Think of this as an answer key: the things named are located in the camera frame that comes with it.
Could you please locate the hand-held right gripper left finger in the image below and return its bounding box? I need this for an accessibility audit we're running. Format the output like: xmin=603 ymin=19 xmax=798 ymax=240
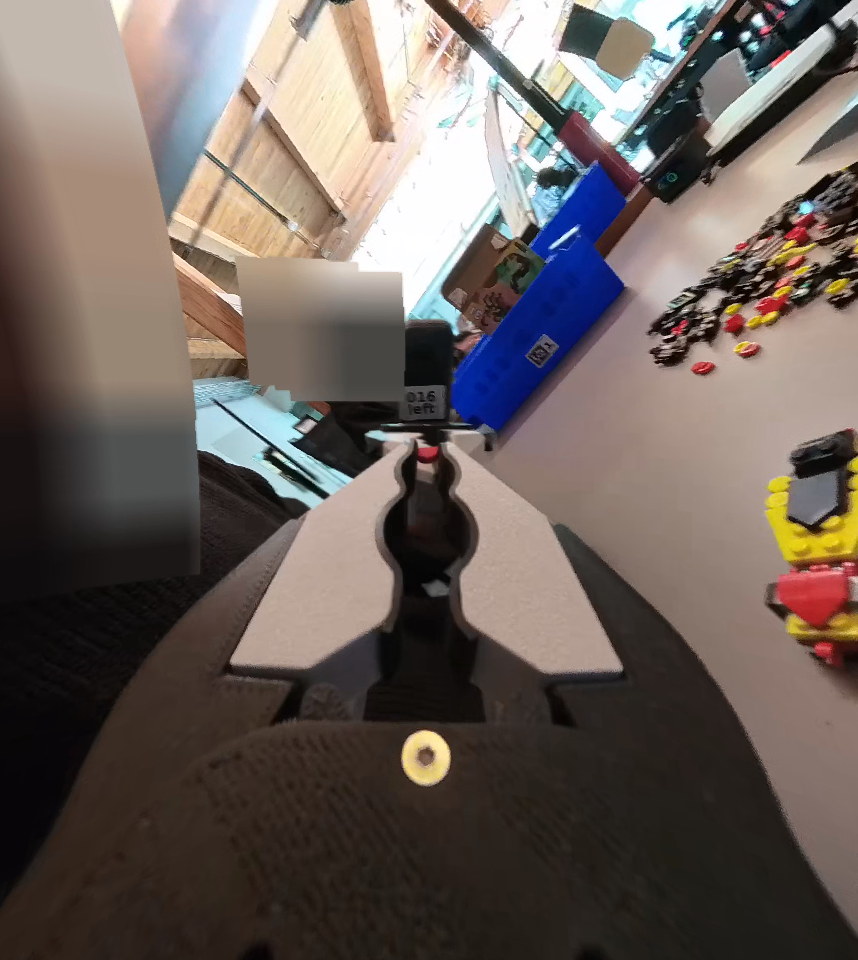
xmin=228 ymin=442 xmax=409 ymax=720

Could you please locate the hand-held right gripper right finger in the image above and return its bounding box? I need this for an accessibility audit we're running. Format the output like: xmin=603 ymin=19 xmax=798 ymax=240
xmin=445 ymin=444 xmax=626 ymax=721

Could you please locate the pile of lego pieces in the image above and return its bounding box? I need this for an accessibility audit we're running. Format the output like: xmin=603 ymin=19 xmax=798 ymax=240
xmin=646 ymin=118 xmax=858 ymax=378

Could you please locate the cardboard lego box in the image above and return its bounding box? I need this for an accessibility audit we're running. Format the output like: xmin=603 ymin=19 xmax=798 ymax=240
xmin=440 ymin=223 xmax=548 ymax=336

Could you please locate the yellow red lego car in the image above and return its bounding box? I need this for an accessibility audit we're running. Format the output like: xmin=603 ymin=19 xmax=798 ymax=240
xmin=763 ymin=429 xmax=858 ymax=669

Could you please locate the blue bin with white tag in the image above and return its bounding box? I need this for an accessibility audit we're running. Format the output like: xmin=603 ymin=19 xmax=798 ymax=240
xmin=449 ymin=227 xmax=626 ymax=434

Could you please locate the blue plastic bin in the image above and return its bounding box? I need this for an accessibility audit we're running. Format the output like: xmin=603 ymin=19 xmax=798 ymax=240
xmin=528 ymin=159 xmax=630 ymax=258

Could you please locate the person's black sweater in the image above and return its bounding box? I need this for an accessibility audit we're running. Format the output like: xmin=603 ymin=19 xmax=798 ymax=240
xmin=0 ymin=450 xmax=311 ymax=960

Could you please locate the wooden ceiling beam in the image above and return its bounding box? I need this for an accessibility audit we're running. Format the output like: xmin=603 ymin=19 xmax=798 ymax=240
xmin=172 ymin=253 xmax=251 ymax=355

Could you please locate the dark red cushion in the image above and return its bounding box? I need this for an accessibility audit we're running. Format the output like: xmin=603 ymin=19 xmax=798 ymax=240
xmin=556 ymin=111 xmax=641 ymax=194

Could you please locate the black device green light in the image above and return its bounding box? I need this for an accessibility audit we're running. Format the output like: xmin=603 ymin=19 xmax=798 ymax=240
xmin=641 ymin=133 xmax=712 ymax=205

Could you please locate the beige panel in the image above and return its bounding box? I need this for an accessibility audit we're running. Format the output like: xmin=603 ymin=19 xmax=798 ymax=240
xmin=556 ymin=3 xmax=658 ymax=81

